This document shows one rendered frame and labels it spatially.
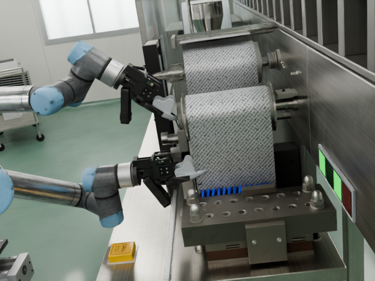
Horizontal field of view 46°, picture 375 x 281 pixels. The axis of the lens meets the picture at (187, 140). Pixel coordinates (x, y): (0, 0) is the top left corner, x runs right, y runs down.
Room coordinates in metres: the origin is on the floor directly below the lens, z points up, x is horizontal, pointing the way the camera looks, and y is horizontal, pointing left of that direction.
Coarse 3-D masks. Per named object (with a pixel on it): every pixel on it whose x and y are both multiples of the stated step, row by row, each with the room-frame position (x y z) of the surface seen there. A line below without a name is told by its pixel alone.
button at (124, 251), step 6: (114, 246) 1.14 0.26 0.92; (120, 246) 1.13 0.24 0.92; (126, 246) 1.13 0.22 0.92; (132, 246) 1.12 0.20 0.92; (114, 252) 1.11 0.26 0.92; (120, 252) 1.10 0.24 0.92; (126, 252) 1.10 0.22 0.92; (132, 252) 1.10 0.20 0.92; (108, 258) 1.09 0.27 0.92; (114, 258) 1.09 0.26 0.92; (120, 258) 1.09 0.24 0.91; (126, 258) 1.08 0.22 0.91; (132, 258) 1.09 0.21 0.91
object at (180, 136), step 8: (168, 136) 1.29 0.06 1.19; (176, 136) 1.29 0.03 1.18; (184, 136) 1.28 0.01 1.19; (184, 144) 1.28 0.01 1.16; (176, 152) 1.28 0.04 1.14; (184, 152) 1.28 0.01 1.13; (176, 160) 1.28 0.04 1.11; (184, 184) 1.28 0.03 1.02; (192, 184) 1.28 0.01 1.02; (184, 192) 1.28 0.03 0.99
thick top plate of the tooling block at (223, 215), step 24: (288, 192) 1.11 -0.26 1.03; (216, 216) 1.04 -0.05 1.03; (240, 216) 1.02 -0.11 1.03; (264, 216) 1.00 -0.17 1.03; (288, 216) 0.99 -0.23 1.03; (312, 216) 0.98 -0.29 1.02; (336, 216) 0.98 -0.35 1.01; (192, 240) 1.01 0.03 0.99; (216, 240) 1.00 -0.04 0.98; (240, 240) 1.00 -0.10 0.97
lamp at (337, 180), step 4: (336, 176) 0.83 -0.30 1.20; (336, 180) 0.83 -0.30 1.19; (340, 180) 0.80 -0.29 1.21; (336, 184) 0.83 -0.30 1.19; (340, 184) 0.80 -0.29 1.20; (336, 188) 0.83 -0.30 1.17; (340, 188) 0.80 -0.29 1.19; (336, 192) 0.83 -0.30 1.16; (340, 192) 0.80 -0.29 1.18; (340, 196) 0.80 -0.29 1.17; (340, 200) 0.80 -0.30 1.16
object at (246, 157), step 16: (192, 144) 1.20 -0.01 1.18; (208, 144) 1.20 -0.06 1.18; (224, 144) 1.19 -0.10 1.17; (240, 144) 1.19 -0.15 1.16; (256, 144) 1.19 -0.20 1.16; (272, 144) 1.18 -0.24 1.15; (208, 160) 1.20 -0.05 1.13; (224, 160) 1.19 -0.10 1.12; (240, 160) 1.19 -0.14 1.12; (256, 160) 1.19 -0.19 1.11; (272, 160) 1.18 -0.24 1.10; (208, 176) 1.20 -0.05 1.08; (224, 176) 1.20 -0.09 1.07; (240, 176) 1.19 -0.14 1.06; (256, 176) 1.19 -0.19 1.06; (272, 176) 1.19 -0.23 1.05
